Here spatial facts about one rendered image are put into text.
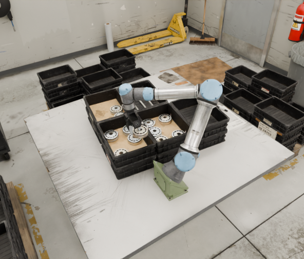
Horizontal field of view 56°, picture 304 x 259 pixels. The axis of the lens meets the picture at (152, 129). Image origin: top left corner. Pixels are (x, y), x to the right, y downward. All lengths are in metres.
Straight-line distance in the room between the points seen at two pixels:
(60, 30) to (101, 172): 3.46
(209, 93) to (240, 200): 1.49
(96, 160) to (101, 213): 0.46
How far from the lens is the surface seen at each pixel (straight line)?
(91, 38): 5.37
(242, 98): 3.41
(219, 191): 1.95
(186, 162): 1.60
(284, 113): 3.11
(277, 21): 4.74
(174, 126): 2.18
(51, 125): 2.58
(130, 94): 1.65
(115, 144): 2.05
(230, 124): 2.47
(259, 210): 2.81
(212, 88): 1.56
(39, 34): 5.07
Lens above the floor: 2.21
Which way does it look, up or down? 40 degrees down
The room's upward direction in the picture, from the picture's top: 2 degrees counter-clockwise
